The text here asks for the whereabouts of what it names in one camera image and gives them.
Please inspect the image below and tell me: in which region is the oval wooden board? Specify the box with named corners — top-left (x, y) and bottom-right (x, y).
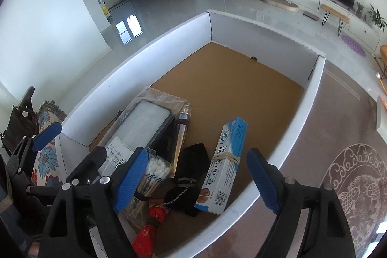
top-left (263, 0), bottom-right (300, 12)

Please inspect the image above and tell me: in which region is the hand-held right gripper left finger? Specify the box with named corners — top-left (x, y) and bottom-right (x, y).
top-left (39, 147), bottom-right (149, 258)

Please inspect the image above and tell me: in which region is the large white cardboard box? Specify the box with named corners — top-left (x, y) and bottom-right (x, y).
top-left (56, 11), bottom-right (326, 257)

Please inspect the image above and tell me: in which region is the phone case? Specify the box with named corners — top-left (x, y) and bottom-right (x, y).
top-left (97, 86), bottom-right (188, 177)

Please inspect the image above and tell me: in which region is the black fuzzy cloth with trim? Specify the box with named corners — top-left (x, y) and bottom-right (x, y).
top-left (163, 143), bottom-right (211, 217)

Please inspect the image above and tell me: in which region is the cotton swab bundle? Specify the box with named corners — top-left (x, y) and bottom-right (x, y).
top-left (122, 148), bottom-right (173, 224)

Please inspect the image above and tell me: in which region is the red snack packet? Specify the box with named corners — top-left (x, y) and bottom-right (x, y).
top-left (131, 200), bottom-right (167, 258)

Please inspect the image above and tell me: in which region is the purple floor mat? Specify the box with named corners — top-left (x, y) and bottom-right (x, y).
top-left (341, 34), bottom-right (367, 57)

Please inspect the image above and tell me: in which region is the orange top bench stool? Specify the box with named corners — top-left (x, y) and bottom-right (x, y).
top-left (320, 4), bottom-right (350, 35)

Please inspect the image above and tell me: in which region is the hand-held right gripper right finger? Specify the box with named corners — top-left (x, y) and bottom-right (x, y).
top-left (246, 148), bottom-right (357, 258)

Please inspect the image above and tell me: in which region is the large plant in white pot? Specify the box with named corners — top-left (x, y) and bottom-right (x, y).
top-left (367, 4), bottom-right (387, 32)

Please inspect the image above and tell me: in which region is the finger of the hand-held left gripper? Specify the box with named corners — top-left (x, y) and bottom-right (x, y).
top-left (6, 122), bottom-right (62, 178)
top-left (65, 146), bottom-right (108, 183)

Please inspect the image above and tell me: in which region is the floral print cushion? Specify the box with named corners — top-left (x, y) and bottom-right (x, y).
top-left (32, 100), bottom-right (67, 187)

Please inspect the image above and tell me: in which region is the blue white long medicine box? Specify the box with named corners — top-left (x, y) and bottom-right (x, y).
top-left (194, 117), bottom-right (248, 215)

